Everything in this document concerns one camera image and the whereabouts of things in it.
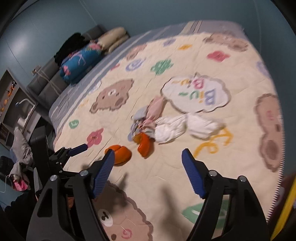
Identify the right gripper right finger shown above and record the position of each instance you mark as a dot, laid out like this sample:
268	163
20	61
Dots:
195	171

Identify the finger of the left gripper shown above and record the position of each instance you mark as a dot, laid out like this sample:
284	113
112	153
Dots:
77	150

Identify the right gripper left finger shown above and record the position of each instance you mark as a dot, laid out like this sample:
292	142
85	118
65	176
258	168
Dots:
102	170

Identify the orange mandarin peel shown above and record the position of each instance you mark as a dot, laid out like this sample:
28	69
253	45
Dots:
122	154

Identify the white tissue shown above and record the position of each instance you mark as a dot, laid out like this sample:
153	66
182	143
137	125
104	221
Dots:
171	127

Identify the pink grey cloth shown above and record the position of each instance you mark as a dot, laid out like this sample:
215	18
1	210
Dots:
143	121

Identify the yellow rimmed trash bin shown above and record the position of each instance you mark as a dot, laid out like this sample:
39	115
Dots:
282	222

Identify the white shelf unit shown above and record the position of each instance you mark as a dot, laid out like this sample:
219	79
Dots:
15	104

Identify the grey padded headboard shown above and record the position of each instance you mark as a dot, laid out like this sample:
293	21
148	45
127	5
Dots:
46	87

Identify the blue floral folded duvet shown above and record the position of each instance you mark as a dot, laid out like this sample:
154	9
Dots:
77	65

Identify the cream bear print quilt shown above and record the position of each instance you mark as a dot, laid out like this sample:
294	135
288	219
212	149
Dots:
173	127

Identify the black clothing pile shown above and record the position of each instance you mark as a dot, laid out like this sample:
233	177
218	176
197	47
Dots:
72	44

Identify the cream folded blanket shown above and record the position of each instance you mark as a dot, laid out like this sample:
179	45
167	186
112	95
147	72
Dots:
112	39

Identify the wall power socket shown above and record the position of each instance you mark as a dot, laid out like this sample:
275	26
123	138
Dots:
35	71

